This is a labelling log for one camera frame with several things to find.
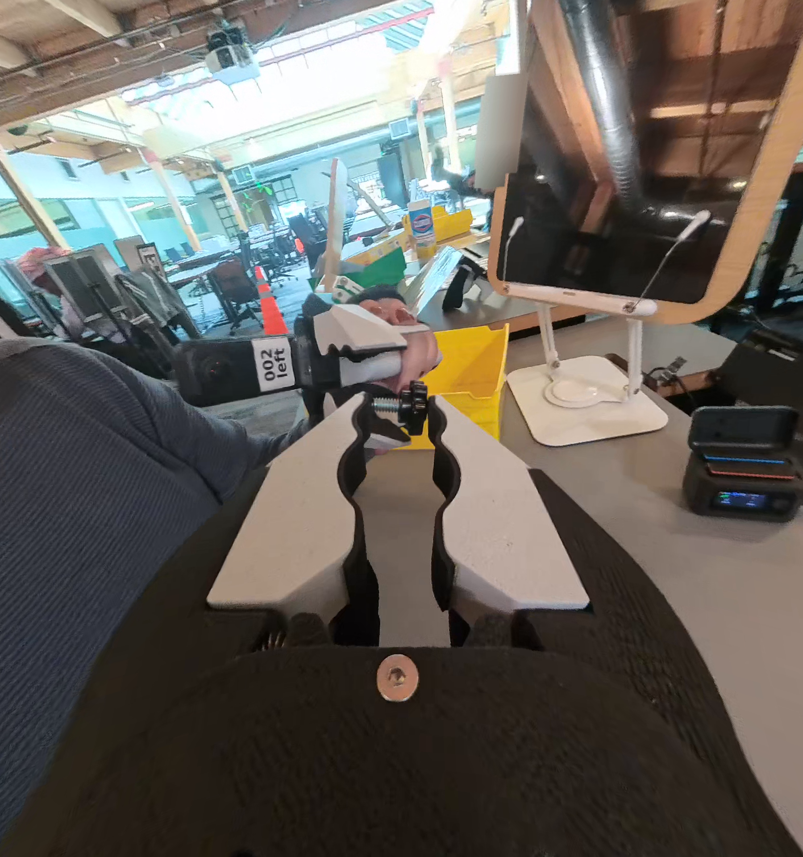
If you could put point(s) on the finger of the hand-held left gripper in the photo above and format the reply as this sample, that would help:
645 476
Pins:
368 369
361 331

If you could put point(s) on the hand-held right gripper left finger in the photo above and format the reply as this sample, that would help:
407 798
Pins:
294 529

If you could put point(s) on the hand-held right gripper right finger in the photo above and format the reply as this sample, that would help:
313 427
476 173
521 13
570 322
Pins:
508 529

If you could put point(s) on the black knob screw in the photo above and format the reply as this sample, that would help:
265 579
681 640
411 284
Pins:
414 408

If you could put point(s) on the person's left forearm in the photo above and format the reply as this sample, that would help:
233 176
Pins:
73 502

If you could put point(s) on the person's left hand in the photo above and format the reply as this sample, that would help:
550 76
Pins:
421 361

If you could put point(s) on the green plastic bin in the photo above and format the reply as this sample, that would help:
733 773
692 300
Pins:
374 274

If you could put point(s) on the yellow plastic bin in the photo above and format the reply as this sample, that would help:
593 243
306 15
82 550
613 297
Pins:
468 375

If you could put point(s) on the wipes canister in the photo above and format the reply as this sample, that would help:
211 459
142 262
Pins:
421 231

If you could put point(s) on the white tablet stand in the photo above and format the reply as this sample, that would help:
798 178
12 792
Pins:
589 408

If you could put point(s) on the black battery charging case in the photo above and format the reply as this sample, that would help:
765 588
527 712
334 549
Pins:
702 489

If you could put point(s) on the white board panel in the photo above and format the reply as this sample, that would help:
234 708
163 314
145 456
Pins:
502 127

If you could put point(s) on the wood-framed tablet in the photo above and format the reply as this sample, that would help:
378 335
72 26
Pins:
642 221

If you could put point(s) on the ceiling projector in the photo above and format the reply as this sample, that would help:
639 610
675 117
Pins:
230 57

